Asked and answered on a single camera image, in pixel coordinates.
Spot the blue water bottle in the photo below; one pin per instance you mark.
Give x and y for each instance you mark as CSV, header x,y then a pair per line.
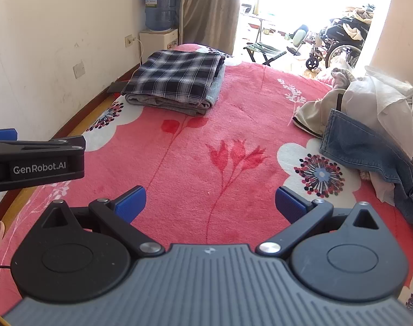
x,y
160,6

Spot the knit cloth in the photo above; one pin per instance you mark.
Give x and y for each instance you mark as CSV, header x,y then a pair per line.
x,y
342,76

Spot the white water dispenser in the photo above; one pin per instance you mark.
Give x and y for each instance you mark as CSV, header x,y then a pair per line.
x,y
157,46

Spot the green cushion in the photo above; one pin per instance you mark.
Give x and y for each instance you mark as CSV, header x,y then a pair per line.
x,y
298,35

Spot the grey folded cloth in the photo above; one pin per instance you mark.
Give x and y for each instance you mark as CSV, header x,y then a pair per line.
x,y
179,107

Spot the wall outlet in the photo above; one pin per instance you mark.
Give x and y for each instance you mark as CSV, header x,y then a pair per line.
x,y
129,40

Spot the wheelchair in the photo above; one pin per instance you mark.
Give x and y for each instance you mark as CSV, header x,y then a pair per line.
x,y
339,34

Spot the plaid shirt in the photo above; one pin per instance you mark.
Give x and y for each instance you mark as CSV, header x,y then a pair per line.
x,y
175,74

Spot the green bottle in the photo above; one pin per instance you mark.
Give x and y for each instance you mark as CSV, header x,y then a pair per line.
x,y
258,5

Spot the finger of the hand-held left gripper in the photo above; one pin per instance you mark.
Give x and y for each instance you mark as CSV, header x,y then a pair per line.
x,y
2,134
39,146

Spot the dark flat object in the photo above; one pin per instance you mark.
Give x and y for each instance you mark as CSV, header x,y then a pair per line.
x,y
118,87

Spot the folding stool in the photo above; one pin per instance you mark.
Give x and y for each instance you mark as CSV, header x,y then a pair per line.
x,y
264,47

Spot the red floral blanket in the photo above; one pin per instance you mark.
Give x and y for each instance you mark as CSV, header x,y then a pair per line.
x,y
192,149

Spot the wall switch plate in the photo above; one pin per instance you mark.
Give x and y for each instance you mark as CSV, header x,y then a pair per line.
x,y
79,69

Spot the beige curtain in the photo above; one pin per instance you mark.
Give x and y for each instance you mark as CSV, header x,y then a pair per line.
x,y
206,10

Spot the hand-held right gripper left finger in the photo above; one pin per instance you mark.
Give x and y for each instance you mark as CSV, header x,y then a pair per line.
x,y
131,203

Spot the clothes on wheelchair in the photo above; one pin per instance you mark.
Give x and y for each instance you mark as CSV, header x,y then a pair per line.
x,y
359,17

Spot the blue jeans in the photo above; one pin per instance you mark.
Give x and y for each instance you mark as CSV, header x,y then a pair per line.
x,y
362,149

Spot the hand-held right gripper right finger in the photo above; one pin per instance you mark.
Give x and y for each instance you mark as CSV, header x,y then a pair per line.
x,y
289,205

